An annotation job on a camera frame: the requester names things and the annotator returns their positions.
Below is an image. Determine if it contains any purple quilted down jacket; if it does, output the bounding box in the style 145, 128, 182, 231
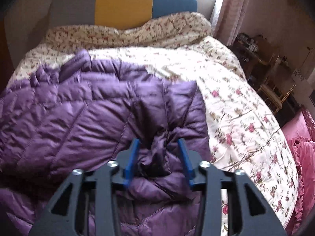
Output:
1, 50, 211, 235

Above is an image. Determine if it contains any floral bed quilt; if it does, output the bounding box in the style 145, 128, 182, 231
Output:
11, 12, 298, 226

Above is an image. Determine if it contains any pink ruffled pillow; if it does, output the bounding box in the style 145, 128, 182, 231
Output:
281, 108, 314, 235

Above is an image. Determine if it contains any pink striped curtain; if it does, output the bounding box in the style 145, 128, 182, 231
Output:
210, 0, 249, 46

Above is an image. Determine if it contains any cluttered wooden side shelf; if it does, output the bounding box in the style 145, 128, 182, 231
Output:
229, 33, 279, 80

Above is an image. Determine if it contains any grey yellow blue headboard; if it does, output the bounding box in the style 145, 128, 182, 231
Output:
49, 0, 197, 30

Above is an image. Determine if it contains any wooden chair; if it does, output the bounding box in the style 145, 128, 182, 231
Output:
257, 76, 296, 115

